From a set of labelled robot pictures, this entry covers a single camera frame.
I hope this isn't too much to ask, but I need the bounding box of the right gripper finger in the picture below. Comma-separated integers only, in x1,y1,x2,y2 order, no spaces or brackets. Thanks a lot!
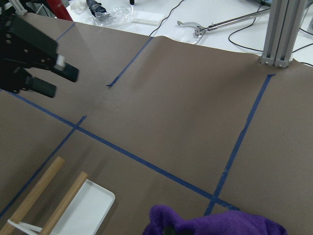
163,225,175,235

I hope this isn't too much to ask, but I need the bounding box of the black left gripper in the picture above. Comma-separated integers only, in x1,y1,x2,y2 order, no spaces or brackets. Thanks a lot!
0,15,79,98

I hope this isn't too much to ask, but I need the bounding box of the purple microfibre towel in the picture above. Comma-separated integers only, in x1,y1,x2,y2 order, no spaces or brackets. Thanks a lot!
143,205,288,235

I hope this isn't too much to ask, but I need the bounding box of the white towel rack stand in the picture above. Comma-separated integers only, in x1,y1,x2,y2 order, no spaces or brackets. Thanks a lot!
0,157,115,235

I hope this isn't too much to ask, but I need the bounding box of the red cylinder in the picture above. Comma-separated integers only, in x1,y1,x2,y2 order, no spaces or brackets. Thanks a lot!
46,0,73,21

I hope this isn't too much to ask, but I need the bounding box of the folded dark blue umbrella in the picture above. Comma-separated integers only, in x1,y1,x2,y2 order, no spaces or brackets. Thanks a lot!
86,0,107,16

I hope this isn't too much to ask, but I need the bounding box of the crumpled clear plastic wrap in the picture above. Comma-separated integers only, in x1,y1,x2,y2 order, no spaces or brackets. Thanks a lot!
69,0,134,27

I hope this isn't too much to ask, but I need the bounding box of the white flat box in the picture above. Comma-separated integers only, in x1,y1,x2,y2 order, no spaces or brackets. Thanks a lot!
131,11,164,26

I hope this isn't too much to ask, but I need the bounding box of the metal reacher grabber tool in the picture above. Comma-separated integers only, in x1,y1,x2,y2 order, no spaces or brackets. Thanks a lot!
177,8,270,43

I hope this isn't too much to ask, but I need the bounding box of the aluminium frame post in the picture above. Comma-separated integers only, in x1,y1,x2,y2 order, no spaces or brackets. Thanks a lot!
261,0,307,68

